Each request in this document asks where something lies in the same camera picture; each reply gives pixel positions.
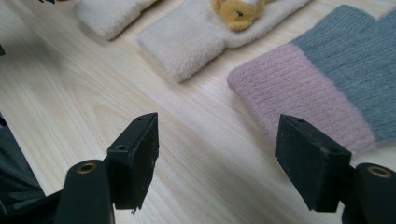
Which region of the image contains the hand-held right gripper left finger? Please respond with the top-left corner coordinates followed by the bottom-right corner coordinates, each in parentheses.
top-left (106, 112), bottom-right (160, 211)

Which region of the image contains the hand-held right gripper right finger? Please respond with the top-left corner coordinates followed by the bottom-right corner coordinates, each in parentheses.
top-left (275, 114), bottom-right (353, 213)

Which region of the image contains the pink and grey glove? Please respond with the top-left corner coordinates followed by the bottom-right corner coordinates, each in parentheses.
top-left (226, 4), bottom-right (396, 156)

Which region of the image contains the plain white glove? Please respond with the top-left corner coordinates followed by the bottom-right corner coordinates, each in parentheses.
top-left (73, 0), bottom-right (159, 41)

